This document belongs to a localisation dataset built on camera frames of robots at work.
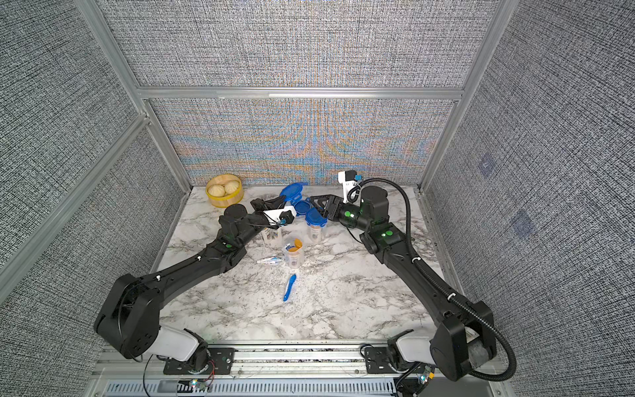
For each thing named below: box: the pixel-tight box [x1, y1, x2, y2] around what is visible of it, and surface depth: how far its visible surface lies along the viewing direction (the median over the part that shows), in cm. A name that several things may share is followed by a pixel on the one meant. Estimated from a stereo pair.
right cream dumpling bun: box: [224, 181, 239, 195], surface depth 115 cm
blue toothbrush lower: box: [282, 272, 297, 302], surface depth 90 cm
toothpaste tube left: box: [256, 256, 284, 265], surface depth 96 cm
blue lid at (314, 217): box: [305, 207, 329, 228], surface depth 92 cm
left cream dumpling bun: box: [208, 184, 226, 197], surface depth 113 cm
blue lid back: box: [279, 181, 309, 203], surface depth 79 cm
